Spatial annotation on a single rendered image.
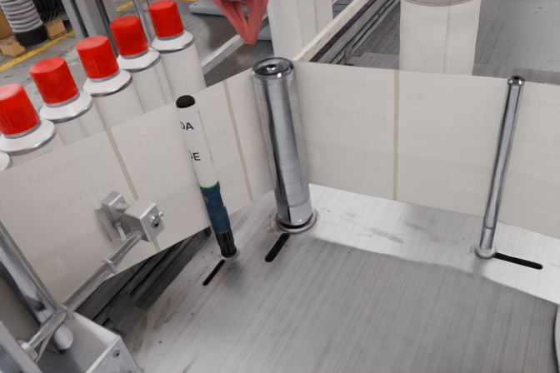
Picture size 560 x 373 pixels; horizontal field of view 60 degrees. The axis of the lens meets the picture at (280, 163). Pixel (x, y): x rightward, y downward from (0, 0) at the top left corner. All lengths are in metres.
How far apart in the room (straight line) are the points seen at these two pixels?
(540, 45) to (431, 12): 0.50
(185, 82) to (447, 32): 0.30
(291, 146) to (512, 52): 0.62
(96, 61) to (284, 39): 0.39
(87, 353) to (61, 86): 0.24
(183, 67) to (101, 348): 0.33
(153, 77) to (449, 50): 0.33
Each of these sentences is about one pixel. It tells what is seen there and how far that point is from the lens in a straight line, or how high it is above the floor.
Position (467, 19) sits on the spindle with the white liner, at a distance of 0.56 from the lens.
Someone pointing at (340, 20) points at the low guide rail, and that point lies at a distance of 0.93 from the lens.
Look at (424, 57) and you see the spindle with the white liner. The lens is 0.57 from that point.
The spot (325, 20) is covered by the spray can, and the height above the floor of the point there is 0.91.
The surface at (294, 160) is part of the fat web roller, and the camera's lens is 0.46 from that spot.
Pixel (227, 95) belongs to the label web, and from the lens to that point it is 0.44.
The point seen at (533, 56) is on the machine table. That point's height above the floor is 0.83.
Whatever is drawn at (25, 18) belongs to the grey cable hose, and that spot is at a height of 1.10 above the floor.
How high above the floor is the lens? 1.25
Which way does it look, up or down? 37 degrees down
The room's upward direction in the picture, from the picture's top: 10 degrees counter-clockwise
